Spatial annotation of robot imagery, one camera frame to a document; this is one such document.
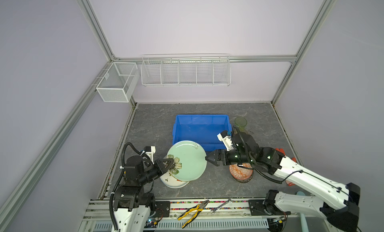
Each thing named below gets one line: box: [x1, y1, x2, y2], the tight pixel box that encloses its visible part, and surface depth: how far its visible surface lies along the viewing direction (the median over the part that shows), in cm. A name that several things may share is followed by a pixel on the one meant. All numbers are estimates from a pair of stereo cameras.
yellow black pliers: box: [177, 199, 210, 229], surface depth 75 cm
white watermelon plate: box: [159, 170, 190, 189], surface depth 82 cm
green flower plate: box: [166, 140, 207, 182], surface depth 72 cm
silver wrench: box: [210, 197, 234, 215], surface depth 76 cm
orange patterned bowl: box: [229, 163, 254, 184], surface depth 78 cm
